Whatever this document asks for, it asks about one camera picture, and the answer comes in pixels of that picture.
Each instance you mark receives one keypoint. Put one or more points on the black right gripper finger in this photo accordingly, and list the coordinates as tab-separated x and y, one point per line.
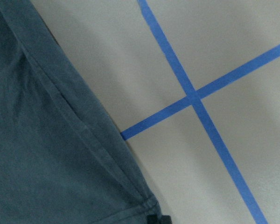
154	219

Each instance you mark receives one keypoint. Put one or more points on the black graphic t-shirt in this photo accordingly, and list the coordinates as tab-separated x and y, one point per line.
62	160

